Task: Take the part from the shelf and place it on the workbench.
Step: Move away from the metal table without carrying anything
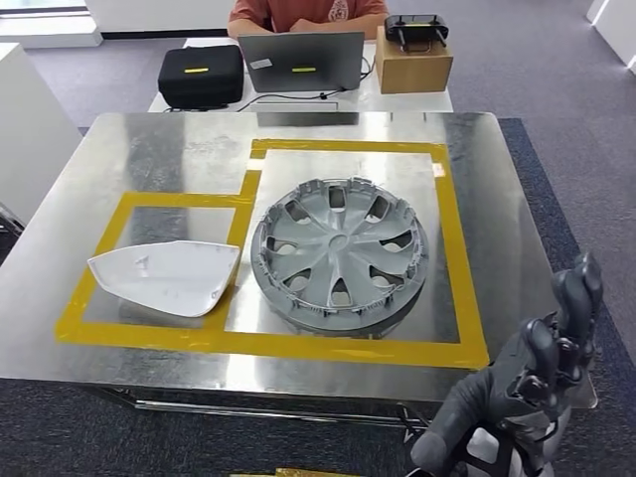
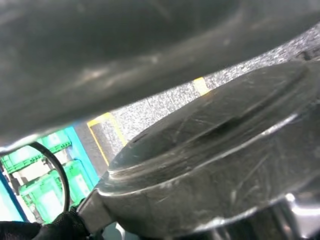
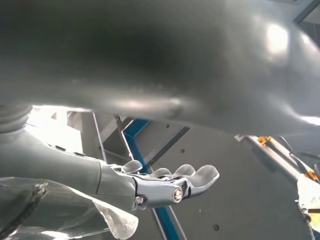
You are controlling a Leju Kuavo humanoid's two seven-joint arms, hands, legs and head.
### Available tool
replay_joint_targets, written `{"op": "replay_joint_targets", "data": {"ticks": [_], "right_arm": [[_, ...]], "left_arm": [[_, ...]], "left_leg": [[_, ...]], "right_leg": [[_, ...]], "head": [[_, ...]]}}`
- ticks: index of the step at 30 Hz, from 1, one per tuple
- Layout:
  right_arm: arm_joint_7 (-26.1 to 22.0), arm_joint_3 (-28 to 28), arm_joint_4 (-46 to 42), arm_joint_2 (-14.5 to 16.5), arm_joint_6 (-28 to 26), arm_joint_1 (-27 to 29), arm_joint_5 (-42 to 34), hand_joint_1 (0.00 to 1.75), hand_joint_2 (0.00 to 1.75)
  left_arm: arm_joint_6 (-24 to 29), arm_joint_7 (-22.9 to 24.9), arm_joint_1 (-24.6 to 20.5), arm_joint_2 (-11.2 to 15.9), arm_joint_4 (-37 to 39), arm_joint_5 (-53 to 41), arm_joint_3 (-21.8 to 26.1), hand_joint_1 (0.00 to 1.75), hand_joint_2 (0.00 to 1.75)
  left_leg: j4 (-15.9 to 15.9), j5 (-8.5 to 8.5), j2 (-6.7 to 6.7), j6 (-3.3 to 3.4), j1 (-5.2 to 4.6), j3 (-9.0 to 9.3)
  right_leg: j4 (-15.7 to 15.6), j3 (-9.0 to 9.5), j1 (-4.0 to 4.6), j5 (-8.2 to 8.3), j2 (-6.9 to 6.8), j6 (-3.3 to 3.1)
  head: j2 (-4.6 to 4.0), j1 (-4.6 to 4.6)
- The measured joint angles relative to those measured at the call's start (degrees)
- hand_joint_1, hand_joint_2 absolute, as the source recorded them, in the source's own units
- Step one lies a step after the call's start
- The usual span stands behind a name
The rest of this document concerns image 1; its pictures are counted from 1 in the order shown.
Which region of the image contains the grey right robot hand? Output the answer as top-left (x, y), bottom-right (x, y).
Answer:
top-left (410, 252), bottom-right (604, 477)

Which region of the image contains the silver plastic wheel hubcap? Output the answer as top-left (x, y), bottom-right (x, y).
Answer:
top-left (250, 176), bottom-right (431, 340)

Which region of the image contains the steel top workbench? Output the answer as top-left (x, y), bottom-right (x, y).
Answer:
top-left (0, 110), bottom-right (600, 429)

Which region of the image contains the yellow tape on workbench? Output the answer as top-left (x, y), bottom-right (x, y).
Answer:
top-left (54, 138), bottom-right (490, 372)

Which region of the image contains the yellow floor tape strip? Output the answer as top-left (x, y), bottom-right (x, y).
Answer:
top-left (229, 467), bottom-right (360, 477)

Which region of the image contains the brown cardboard box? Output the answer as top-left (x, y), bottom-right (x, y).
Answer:
top-left (375, 26), bottom-right (453, 95)

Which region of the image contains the black controller with antennas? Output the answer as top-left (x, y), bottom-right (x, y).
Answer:
top-left (383, 14), bottom-right (450, 54)

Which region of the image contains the grey laptop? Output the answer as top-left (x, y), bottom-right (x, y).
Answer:
top-left (237, 31), bottom-right (366, 94)

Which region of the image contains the person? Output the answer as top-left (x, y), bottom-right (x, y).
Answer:
top-left (227, 0), bottom-right (390, 41)

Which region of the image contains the white car mirror cover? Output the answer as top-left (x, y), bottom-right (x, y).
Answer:
top-left (87, 239), bottom-right (242, 319)

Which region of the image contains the black case yellow label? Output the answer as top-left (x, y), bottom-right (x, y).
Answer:
top-left (157, 44), bottom-right (245, 111)

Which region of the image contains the white cabinet block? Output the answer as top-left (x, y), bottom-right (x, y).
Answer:
top-left (0, 42), bottom-right (84, 226)

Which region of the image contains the white low platform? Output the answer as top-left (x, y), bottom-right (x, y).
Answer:
top-left (0, 13), bottom-right (103, 49)

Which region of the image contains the black desk cable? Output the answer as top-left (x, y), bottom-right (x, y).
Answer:
top-left (235, 56), bottom-right (376, 113)

